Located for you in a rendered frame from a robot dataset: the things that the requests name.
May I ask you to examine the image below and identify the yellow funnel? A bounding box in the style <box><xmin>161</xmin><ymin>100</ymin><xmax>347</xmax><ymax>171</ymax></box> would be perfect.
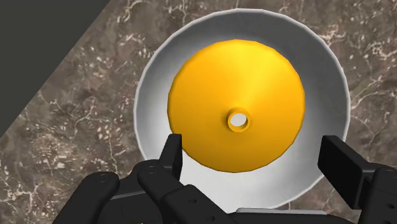
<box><xmin>167</xmin><ymin>39</ymin><xmax>306</xmax><ymax>174</ymax></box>

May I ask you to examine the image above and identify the white bowl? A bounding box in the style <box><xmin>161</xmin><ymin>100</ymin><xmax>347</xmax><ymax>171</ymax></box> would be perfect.
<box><xmin>133</xmin><ymin>8</ymin><xmax>351</xmax><ymax>214</ymax></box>

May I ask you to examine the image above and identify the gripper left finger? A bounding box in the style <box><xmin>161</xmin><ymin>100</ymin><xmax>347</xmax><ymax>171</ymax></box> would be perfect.
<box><xmin>52</xmin><ymin>133</ymin><xmax>237</xmax><ymax>224</ymax></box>

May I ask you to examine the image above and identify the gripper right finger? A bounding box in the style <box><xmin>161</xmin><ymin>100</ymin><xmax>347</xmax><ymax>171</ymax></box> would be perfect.
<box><xmin>317</xmin><ymin>135</ymin><xmax>397</xmax><ymax>224</ymax></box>

